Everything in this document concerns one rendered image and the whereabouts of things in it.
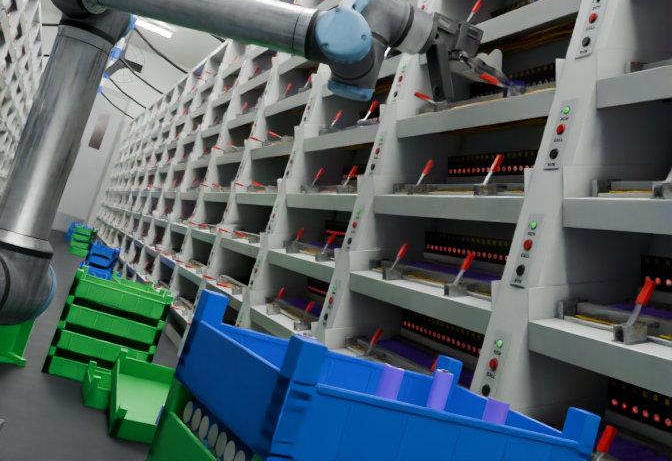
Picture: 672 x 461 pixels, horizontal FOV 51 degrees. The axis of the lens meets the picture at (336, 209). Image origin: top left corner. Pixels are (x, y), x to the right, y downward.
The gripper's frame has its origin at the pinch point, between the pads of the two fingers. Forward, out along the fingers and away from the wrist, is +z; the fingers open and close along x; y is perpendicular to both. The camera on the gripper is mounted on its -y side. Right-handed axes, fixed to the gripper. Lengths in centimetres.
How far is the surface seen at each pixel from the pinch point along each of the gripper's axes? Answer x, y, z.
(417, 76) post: 33.3, 5.4, -3.5
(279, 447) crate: -84, -61, -58
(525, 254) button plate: -31.9, -37.0, -5.2
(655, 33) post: -36.6, 4.6, 4.4
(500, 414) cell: -79, -56, -38
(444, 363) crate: -62, -55, -33
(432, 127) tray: 15.4, -10.3, -4.2
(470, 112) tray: -0.3, -8.6, -4.6
